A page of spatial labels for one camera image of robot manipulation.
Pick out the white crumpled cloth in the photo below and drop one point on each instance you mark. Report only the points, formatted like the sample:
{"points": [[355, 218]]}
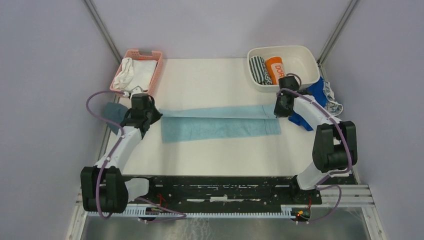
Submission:
{"points": [[125, 76]]}

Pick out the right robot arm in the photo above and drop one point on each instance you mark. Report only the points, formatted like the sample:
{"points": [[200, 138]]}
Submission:
{"points": [[334, 148]]}

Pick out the white plastic tub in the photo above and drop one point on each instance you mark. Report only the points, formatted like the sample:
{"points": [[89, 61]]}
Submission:
{"points": [[298, 61]]}

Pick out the dark blue towel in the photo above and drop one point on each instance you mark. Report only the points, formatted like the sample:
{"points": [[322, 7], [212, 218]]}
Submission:
{"points": [[316, 90]]}

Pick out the orange rolled towel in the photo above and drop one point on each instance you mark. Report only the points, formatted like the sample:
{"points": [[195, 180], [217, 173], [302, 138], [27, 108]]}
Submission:
{"points": [[275, 67]]}

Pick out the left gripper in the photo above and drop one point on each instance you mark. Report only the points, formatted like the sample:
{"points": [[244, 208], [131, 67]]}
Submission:
{"points": [[156, 115]]}

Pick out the grey-blue towel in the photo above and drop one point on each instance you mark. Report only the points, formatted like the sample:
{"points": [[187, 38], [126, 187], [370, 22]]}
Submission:
{"points": [[114, 112]]}

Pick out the striped rolled towel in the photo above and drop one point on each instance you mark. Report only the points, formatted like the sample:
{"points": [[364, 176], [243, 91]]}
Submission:
{"points": [[259, 71]]}

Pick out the white folded towel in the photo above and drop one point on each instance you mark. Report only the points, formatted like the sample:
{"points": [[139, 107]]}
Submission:
{"points": [[143, 74]]}

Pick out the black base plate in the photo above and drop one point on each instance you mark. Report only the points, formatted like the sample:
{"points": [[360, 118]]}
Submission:
{"points": [[227, 194]]}

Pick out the patterned white blue cloth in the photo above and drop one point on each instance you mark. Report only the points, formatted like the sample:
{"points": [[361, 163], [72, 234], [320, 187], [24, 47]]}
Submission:
{"points": [[332, 106]]}

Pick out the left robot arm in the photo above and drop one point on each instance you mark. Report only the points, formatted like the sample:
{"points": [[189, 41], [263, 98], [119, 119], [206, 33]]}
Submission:
{"points": [[104, 189]]}

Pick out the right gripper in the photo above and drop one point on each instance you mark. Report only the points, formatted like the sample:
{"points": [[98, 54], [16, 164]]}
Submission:
{"points": [[278, 111]]}

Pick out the pink plastic basket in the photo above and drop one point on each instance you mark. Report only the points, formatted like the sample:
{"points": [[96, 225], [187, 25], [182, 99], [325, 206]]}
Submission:
{"points": [[137, 54]]}

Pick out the light blue towel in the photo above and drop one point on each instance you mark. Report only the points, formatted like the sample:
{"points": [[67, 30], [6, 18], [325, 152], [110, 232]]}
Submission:
{"points": [[218, 123]]}

